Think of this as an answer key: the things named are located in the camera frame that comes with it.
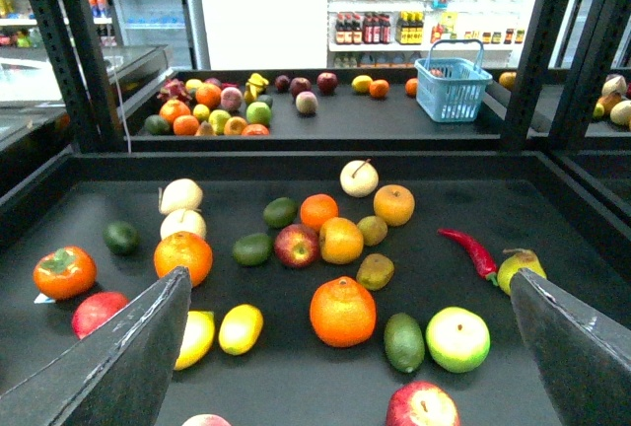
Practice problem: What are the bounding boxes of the far green apple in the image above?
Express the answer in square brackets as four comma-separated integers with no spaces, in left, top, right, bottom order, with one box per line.
[245,102,272,127]

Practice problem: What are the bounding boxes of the green apple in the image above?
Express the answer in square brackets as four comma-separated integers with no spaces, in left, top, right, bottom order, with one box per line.
[425,307,491,374]
[245,102,272,127]

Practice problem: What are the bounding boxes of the white pear with stem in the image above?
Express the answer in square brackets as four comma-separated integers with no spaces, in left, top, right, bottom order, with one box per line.
[339,159,379,198]

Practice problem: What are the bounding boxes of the green lime lower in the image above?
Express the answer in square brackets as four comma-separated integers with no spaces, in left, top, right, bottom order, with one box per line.
[233,233,273,266]

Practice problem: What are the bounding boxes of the yellow green pear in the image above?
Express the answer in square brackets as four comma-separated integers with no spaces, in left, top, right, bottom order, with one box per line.
[497,248,547,296]

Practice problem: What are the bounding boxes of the black metal shelf frame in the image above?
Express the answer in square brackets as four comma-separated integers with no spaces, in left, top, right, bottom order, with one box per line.
[0,0,631,279]

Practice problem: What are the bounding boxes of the orange right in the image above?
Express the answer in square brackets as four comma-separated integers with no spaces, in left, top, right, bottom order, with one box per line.
[373,184,415,227]

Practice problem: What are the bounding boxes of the dark green avocado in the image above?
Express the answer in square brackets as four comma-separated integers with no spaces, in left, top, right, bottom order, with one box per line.
[103,221,140,255]

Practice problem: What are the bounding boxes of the orange persimmon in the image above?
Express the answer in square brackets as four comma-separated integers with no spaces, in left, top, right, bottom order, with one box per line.
[33,246,98,301]

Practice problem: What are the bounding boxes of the large orange left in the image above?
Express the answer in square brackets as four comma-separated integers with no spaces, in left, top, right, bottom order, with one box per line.
[153,231,213,288]

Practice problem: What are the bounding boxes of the red yellow apple centre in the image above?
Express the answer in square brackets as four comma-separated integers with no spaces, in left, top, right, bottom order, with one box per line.
[273,224,320,269]

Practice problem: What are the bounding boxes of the far red apple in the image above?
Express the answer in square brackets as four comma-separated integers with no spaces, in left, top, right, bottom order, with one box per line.
[316,71,338,96]

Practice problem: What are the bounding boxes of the red apple front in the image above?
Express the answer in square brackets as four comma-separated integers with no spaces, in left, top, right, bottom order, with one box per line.
[386,381,460,426]

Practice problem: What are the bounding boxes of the green lime upper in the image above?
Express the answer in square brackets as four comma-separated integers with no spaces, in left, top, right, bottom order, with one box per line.
[263,197,299,229]

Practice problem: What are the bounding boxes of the kiwi upper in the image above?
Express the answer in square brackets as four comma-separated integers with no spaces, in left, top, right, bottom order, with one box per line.
[357,215,388,247]

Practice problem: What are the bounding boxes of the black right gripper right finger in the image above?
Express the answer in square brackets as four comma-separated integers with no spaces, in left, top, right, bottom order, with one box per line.
[511,269,630,425]

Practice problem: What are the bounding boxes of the pink dragon fruit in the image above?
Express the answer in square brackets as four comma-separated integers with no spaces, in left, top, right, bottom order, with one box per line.
[156,78,192,105]

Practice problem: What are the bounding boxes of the white pear left upper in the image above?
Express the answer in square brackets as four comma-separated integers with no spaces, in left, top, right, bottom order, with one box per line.
[158,178,203,215]

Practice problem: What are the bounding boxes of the green lime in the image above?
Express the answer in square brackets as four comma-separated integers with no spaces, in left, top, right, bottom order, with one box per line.
[384,313,425,374]
[233,233,273,266]
[263,197,299,229]

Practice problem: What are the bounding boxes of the white goods shelf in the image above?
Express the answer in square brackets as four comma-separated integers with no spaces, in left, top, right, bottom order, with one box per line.
[327,0,534,69]

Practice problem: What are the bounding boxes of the small orange tangerine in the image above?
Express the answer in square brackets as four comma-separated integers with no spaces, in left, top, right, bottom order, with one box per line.
[300,193,339,233]

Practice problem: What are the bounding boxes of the far blue shopping basket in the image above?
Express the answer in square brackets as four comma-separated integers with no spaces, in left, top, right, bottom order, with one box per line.
[415,38,493,123]

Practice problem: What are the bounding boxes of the yellow lemon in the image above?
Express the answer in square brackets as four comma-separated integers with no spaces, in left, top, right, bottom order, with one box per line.
[351,75,373,95]
[174,311,215,371]
[218,304,264,356]

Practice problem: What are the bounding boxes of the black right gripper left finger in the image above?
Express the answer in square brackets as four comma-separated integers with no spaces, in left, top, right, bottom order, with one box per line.
[1,267,191,425]

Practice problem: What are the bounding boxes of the orange centre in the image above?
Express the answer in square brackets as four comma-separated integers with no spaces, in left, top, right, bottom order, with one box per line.
[319,217,364,265]

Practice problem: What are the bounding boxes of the glass door fridge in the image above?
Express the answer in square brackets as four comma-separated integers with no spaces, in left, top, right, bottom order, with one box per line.
[108,0,210,70]

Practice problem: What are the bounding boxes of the red apple left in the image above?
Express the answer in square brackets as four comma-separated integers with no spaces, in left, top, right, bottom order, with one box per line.
[71,291,129,339]

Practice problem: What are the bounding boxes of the large orange mandarin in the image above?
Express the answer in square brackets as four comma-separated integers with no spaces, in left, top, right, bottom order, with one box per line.
[310,276,377,348]

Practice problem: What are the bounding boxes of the red chili pepper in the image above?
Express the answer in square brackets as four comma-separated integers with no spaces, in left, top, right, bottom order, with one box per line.
[437,228,499,287]

